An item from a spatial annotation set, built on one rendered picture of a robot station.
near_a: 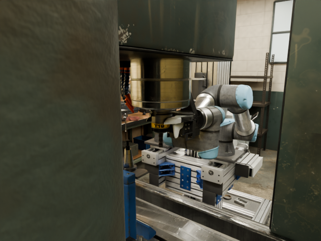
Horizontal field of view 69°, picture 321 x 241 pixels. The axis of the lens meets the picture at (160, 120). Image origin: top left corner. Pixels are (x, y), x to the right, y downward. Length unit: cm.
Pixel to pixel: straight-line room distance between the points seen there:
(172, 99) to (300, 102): 71
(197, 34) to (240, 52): 484
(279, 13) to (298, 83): 417
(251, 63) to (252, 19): 86
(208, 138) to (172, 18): 51
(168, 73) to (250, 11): 493
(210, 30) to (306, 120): 70
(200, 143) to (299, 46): 58
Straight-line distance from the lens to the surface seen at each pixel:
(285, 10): 528
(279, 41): 520
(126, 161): 89
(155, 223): 144
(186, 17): 50
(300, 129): 118
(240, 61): 536
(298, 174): 124
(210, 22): 60
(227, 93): 118
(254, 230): 139
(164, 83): 55
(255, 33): 533
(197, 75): 173
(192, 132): 72
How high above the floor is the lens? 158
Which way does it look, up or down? 12 degrees down
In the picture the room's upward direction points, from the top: straight up
